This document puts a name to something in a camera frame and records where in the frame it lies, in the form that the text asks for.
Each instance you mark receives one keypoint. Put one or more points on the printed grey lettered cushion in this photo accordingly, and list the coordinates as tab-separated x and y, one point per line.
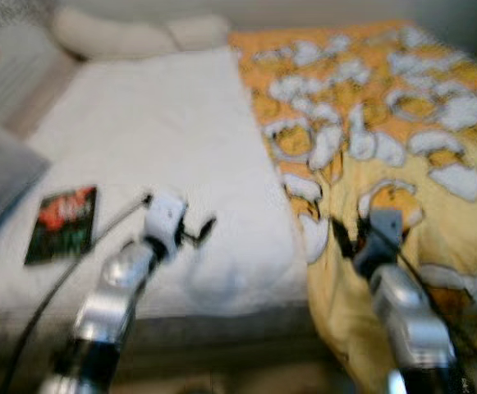
8	66

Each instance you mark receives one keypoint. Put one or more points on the grey pillow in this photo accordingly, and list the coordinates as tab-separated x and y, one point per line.
4	180

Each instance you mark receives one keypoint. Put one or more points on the beige knotted bolster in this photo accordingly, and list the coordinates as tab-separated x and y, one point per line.
123	37

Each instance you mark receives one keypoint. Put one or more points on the white quilted mattress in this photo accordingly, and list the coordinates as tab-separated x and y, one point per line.
156	131

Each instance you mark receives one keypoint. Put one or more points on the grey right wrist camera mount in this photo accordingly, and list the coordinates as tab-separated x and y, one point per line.
382	234

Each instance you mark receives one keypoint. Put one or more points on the grey bed base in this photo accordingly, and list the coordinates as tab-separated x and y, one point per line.
222	336

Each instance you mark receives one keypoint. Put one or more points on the yellow cartoon egg blanket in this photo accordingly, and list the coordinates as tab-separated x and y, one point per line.
402	164

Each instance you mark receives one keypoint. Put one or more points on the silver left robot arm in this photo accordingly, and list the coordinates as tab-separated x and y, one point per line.
107	304

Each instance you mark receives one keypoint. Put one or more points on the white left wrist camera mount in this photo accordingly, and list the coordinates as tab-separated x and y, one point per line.
164	220

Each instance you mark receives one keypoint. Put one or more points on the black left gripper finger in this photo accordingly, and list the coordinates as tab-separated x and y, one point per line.
205	227

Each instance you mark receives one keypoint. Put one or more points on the dark book with red print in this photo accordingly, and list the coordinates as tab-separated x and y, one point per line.
61	226

